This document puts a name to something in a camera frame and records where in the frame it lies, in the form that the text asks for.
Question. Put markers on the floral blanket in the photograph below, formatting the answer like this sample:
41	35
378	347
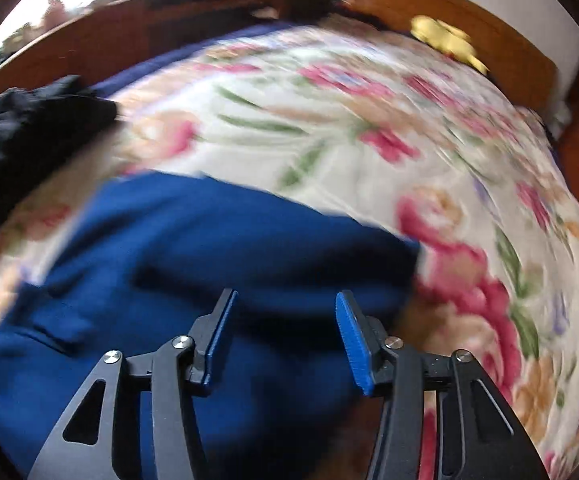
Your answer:
344	135

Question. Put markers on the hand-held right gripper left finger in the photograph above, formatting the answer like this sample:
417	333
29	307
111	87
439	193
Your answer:
219	345

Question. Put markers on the wooden headboard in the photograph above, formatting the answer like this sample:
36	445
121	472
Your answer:
469	15

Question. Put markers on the pile of black clothes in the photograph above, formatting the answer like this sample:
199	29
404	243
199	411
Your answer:
24	130

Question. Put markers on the yellow plush toy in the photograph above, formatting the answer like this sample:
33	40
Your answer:
444	40

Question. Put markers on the blue suit jacket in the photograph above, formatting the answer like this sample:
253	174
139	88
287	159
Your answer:
169	260

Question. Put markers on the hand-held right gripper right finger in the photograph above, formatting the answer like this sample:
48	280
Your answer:
359	345

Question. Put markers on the wooden desk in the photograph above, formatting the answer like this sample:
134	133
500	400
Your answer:
119	35

